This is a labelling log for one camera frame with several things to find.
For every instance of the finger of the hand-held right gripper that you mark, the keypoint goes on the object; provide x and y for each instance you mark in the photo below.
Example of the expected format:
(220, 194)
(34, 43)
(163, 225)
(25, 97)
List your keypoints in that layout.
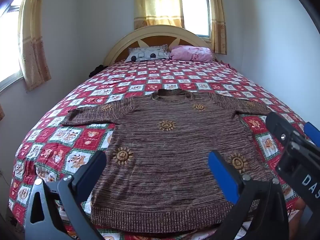
(282, 127)
(312, 133)

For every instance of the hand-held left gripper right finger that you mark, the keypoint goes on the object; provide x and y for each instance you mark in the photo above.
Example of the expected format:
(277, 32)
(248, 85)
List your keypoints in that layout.
(222, 177)

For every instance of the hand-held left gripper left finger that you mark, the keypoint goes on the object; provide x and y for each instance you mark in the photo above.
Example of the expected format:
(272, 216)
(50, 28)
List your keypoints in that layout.
(91, 172)

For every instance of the brown knitted sun-pattern sweater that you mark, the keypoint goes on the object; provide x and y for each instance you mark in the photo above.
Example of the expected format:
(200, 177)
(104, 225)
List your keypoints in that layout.
(162, 155)

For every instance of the red checkered printed bedspread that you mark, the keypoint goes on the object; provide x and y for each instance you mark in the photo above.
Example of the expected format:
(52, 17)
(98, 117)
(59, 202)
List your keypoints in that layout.
(75, 140)

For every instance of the black cloth beside bed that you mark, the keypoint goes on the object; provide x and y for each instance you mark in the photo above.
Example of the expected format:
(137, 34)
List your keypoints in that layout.
(97, 70)

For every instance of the pink pillow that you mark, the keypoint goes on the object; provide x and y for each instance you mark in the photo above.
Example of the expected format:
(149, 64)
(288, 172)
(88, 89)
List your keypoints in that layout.
(190, 52)

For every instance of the white black patterned pillow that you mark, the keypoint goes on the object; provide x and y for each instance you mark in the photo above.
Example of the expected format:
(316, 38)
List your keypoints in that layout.
(145, 53)

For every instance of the yellow patterned side curtain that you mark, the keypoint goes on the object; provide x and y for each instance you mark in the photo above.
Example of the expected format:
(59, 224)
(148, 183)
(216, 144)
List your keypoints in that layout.
(33, 42)

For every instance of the window behind headboard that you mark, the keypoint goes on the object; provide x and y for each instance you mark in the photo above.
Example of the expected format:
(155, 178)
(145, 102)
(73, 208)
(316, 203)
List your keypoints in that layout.
(196, 12)

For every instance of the cream wooden bed headboard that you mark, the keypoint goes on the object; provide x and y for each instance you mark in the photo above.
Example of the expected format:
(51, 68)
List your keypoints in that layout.
(155, 38)

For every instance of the wide yellow window curtain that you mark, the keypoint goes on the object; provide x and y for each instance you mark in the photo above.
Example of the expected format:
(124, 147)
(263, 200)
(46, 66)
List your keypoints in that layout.
(157, 2)

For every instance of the side wall window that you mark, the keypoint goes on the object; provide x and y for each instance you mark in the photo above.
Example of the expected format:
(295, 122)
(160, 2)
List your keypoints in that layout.
(10, 50)

